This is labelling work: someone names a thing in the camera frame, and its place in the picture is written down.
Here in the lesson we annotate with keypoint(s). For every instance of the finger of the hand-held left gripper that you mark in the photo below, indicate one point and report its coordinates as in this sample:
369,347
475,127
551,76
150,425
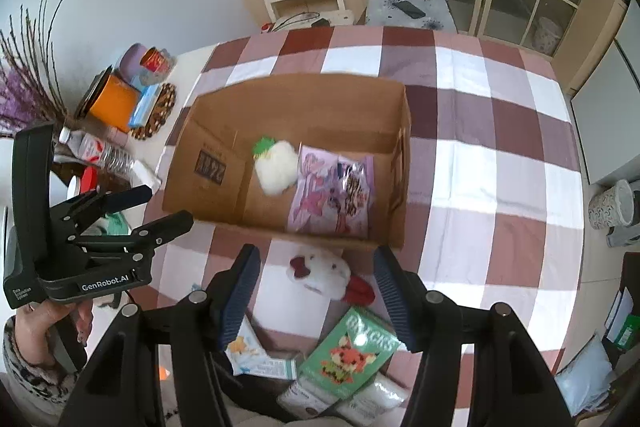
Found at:
120,199
165,227

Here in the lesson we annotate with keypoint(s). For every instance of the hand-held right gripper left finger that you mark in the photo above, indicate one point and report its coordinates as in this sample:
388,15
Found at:
239,302

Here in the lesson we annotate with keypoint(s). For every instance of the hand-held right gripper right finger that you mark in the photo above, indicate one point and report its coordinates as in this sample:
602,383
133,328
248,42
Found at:
395,302

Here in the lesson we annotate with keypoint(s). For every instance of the green fox print box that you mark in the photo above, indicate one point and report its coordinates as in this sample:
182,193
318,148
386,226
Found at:
345,357

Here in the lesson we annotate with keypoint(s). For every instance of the white plush toy red bow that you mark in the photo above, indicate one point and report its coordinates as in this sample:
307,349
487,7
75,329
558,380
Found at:
325,274

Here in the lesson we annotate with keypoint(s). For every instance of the brown cardboard box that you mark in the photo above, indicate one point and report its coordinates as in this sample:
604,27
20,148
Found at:
225,147

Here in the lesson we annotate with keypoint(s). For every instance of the person's left forearm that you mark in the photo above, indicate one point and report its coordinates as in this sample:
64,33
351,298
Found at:
30,384

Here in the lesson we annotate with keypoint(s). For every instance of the orange container black lid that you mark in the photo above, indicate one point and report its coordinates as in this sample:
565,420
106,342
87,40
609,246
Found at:
112,104

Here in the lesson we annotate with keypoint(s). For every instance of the person's left hand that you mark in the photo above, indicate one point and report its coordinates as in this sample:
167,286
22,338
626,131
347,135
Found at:
40,327

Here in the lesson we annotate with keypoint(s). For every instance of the clear plastic bottle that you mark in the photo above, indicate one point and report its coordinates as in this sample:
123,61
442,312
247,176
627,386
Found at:
110,157

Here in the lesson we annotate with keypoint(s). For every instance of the light blue snack packet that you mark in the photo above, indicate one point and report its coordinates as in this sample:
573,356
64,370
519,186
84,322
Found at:
250,357

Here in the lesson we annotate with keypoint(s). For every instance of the white plastic packet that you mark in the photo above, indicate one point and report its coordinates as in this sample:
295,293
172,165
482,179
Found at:
302,399
372,394

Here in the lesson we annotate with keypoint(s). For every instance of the woven round trivet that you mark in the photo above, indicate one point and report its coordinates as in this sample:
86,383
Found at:
162,112

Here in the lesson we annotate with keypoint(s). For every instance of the blue tissue pack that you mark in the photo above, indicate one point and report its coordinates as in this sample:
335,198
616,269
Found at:
145,104

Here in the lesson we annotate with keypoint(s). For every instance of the orange object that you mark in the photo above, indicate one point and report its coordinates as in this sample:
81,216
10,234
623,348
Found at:
165,373

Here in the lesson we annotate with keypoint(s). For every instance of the clear dark snack packet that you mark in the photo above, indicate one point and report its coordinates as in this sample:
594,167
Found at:
356,189

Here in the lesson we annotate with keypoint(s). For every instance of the dried purple flower bunch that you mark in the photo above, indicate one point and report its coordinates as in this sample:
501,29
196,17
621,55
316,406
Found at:
20,92

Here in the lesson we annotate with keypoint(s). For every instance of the white plush radish toy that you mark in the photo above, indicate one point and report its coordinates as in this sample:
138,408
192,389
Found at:
277,167

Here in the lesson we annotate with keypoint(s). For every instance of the pink printed snack packet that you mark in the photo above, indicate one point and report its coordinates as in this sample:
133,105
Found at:
315,192

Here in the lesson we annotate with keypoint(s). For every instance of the purple cup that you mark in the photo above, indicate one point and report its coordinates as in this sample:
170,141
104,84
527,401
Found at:
129,59

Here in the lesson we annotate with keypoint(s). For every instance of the brown white checkered tablecloth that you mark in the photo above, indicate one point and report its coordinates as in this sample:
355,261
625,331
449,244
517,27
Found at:
500,157

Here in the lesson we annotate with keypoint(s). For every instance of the white plastic bag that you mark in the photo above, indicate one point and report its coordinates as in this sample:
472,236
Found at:
585,372

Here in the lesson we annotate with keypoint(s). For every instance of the patterned white pot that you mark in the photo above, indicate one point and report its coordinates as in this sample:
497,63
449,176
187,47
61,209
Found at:
610,207

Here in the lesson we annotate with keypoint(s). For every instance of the white board panel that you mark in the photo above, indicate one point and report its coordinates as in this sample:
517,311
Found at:
607,122

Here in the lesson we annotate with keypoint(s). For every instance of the black smartphone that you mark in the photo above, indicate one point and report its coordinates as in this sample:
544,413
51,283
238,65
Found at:
410,8

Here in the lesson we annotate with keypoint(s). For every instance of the grey floral chair cushion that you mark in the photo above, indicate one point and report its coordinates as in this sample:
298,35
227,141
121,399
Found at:
435,9

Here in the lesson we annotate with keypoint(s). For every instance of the white floor vase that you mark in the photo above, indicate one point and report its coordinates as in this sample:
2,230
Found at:
546,36

